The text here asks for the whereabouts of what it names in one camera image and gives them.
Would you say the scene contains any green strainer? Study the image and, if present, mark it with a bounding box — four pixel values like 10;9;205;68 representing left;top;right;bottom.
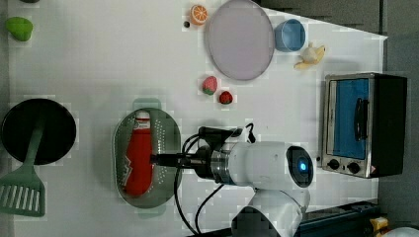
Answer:
113;98;181;218

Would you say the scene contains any purple plate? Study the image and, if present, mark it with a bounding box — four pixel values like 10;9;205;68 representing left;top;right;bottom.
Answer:
207;0;275;80

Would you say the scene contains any peeled banana toy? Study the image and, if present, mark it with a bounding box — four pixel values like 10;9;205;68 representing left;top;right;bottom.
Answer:
293;42;326;69

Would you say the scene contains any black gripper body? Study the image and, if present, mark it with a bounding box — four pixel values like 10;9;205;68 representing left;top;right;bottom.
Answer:
177;146;214;180

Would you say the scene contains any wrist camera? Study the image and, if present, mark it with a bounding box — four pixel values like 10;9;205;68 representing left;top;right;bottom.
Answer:
199;126;242;150

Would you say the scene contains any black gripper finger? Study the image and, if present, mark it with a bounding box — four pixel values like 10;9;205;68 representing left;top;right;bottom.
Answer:
150;153;182;160
150;157;179;167

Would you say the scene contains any blue cup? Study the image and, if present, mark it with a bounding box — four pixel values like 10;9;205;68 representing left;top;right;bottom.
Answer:
275;19;305;52

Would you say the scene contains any green pear toy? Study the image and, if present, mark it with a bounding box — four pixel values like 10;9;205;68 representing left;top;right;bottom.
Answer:
6;17;34;41

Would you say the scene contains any black toaster oven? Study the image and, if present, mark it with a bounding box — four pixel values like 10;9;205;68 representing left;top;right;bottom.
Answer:
321;73;407;179

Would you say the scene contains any red strawberry toy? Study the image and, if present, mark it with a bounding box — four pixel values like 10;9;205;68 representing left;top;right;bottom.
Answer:
218;91;233;105

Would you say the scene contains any green spatula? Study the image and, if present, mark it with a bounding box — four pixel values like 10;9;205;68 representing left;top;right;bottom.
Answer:
0;118;45;217

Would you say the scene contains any pink strawberry toy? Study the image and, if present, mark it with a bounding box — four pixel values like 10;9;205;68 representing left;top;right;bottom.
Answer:
203;76;217;95

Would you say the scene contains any red ketchup bottle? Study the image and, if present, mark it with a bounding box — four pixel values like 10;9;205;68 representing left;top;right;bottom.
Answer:
124;111;153;197

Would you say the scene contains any orange slice toy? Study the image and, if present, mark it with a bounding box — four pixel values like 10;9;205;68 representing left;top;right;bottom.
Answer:
190;5;208;26

